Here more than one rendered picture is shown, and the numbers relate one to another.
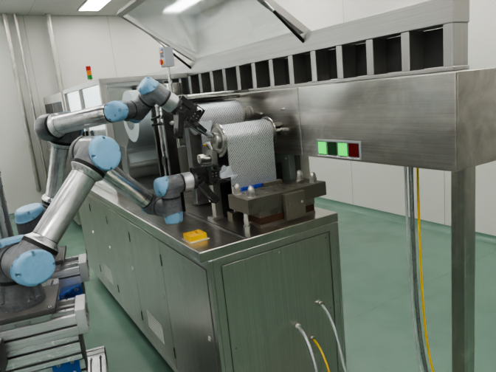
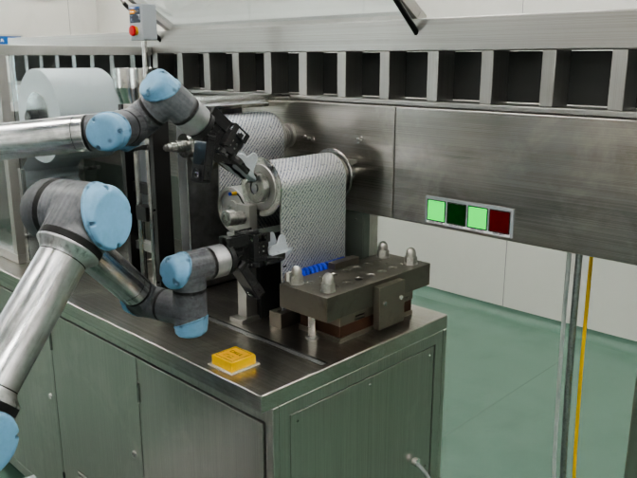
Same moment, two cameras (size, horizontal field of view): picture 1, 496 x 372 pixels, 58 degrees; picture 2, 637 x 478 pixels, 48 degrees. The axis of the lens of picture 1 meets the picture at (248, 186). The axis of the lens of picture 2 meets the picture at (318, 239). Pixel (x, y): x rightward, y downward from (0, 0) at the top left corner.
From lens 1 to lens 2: 0.50 m
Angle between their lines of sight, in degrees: 15
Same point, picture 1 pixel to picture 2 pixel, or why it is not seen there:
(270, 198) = (357, 293)
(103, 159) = (107, 229)
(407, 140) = (604, 218)
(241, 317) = not seen: outside the picture
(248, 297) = (322, 463)
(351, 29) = (518, 28)
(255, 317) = not seen: outside the picture
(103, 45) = not seen: outside the picture
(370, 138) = (535, 206)
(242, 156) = (300, 216)
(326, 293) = (422, 443)
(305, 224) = (407, 337)
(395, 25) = (604, 35)
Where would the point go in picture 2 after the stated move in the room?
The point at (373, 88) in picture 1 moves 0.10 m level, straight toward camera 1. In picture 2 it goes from (551, 128) to (565, 133)
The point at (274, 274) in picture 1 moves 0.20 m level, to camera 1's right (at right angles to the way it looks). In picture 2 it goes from (360, 421) to (437, 411)
